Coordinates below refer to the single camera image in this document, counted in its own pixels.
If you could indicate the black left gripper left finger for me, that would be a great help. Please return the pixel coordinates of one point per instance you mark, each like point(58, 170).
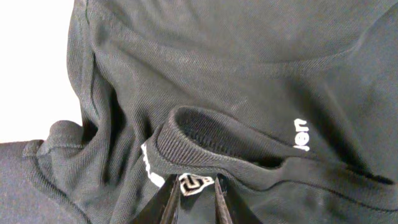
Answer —
point(162, 208)

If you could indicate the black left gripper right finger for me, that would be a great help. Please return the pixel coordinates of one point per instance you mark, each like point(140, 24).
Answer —
point(230, 207)

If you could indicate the black polo shirt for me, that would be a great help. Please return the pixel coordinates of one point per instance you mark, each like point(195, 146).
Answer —
point(294, 102)

